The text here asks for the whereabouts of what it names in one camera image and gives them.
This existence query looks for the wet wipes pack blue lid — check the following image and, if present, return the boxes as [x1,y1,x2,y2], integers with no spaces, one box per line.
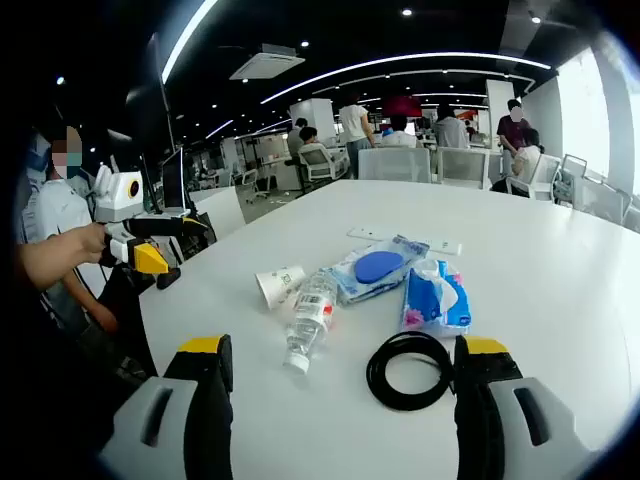
[327,234,431,307]

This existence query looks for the red screen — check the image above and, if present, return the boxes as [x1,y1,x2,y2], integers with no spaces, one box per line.
[382,95,424,117]

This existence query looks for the small black object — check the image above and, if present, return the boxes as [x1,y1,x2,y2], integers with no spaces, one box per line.
[155,267,182,291]

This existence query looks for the grey office chair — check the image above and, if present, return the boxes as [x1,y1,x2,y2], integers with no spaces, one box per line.
[437,147,491,190]
[358,147,432,184]

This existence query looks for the white table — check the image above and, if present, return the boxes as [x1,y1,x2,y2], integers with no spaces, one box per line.
[135,178,639,480]

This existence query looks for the person's left hand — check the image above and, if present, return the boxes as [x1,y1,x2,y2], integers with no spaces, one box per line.
[65,222,109,266]

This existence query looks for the white power strip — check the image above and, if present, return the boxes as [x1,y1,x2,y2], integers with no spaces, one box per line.
[346,225,464,256]

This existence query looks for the blue soft tissue pack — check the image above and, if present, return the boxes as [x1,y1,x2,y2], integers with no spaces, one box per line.
[398,258,474,337]

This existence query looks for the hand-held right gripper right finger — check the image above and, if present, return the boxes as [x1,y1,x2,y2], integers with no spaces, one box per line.
[452,334,601,480]

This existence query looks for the clear plastic water bottle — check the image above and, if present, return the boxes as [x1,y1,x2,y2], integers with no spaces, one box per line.
[282,268,340,375]

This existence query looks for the white mesh chair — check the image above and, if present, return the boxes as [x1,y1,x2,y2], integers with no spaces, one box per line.
[507,154,561,201]
[574,177,634,226]
[552,153,589,206]

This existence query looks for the black cable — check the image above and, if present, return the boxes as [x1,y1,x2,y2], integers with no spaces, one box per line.
[365,330,459,412]

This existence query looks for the ceiling air conditioner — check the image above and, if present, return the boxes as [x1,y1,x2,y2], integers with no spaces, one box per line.
[228,43,306,82]

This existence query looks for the computer monitor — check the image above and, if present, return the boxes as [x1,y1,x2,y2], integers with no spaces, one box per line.
[160,147,187,211]

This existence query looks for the white office chair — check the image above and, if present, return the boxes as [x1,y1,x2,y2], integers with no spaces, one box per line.
[241,168,271,204]
[298,148,351,194]

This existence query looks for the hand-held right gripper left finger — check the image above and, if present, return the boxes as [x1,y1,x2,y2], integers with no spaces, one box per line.
[97,333,235,480]

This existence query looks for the white paper cup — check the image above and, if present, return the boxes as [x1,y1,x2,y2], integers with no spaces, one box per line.
[254,264,307,310]

